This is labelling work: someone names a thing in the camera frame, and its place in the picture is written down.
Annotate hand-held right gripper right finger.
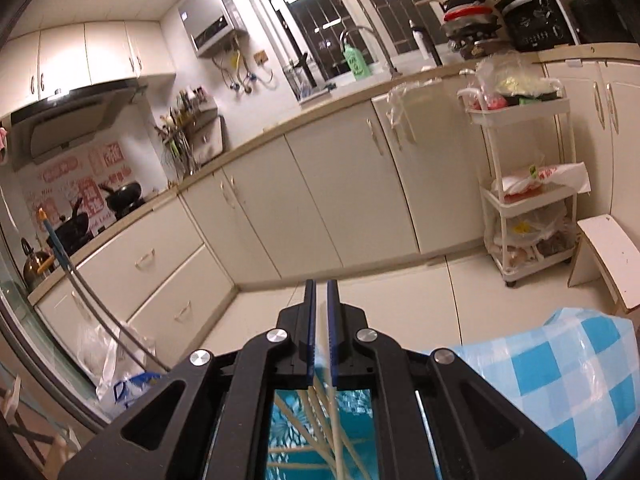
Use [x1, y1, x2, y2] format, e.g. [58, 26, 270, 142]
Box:
[326, 279, 586, 480]

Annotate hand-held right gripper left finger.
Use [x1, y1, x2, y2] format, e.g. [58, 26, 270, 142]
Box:
[59, 279, 317, 480]

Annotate bundle of wooden chopsticks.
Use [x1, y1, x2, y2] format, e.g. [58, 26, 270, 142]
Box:
[272, 389, 381, 480]

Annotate wooden chopstick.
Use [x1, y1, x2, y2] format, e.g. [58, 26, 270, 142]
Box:
[322, 340, 351, 480]

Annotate cream kitchen base cabinet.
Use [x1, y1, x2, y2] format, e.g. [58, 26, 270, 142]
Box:
[537, 42, 640, 256]
[177, 60, 501, 281]
[30, 195, 236, 361]

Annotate blue white plastic bag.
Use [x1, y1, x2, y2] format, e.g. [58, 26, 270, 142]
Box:
[100, 370, 171, 417]

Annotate white trolley cart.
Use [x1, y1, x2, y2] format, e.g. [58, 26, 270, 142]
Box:
[457, 57, 593, 288]

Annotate clear bags of groceries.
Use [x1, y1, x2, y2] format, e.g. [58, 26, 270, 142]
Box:
[492, 210, 576, 264]

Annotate black frying pan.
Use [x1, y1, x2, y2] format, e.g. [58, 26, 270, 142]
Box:
[100, 182, 147, 221]

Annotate blue checked tablecloth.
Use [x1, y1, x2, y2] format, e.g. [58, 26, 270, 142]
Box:
[425, 307, 636, 476]

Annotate metal kitchen utensil rack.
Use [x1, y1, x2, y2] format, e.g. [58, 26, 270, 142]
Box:
[155, 85, 226, 181]

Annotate clear plastic bag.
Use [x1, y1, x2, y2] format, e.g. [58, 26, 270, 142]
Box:
[387, 82, 426, 131]

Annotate clear sink side container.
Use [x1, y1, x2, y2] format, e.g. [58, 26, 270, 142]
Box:
[282, 57, 339, 104]

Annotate black wok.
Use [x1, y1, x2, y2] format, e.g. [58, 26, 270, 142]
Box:
[50, 200, 94, 257]

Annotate white red printed bag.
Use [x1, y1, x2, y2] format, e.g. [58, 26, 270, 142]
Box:
[492, 161, 592, 202]

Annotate green bottle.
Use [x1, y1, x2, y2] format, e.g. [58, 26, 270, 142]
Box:
[344, 44, 372, 81]

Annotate blue grip metal pole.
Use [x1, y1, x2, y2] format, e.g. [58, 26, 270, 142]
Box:
[37, 207, 173, 373]

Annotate metal kettle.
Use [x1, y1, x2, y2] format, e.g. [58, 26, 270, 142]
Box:
[21, 237, 54, 287]

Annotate white wooden stool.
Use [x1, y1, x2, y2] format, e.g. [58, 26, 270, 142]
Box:
[567, 214, 640, 317]

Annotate metal sink faucet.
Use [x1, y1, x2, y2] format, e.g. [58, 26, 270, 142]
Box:
[340, 25, 404, 79]

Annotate black white dispenser bottle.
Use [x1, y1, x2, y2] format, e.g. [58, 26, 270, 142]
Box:
[410, 20, 444, 68]

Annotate clear bag of food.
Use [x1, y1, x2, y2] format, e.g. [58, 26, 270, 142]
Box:
[475, 55, 565, 109]

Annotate kitchen window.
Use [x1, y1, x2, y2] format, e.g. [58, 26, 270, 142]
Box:
[245, 0, 496, 106]

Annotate wooden folding rack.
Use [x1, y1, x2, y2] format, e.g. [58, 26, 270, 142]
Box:
[0, 375, 81, 480]

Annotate range hood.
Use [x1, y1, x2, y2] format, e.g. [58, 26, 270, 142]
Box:
[10, 77, 149, 171]

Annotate grey water heater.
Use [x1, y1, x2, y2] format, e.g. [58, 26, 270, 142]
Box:
[177, 0, 248, 58]

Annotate stack of pots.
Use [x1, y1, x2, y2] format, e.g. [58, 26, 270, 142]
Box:
[440, 0, 503, 58]

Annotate black kitchen appliance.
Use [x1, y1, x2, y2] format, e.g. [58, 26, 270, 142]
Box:
[497, 0, 578, 52]

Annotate black pot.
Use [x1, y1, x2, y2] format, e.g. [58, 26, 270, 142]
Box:
[570, 0, 609, 44]

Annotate water heater hoses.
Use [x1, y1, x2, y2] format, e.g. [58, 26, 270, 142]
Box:
[212, 50, 276, 96]

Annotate red white wall sticker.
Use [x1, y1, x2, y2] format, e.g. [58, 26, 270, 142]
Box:
[20, 140, 132, 241]

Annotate metal sliding door frame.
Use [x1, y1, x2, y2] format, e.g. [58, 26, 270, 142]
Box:
[0, 240, 116, 433]

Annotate cream wall cabinets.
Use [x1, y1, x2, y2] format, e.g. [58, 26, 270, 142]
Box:
[0, 20, 177, 111]

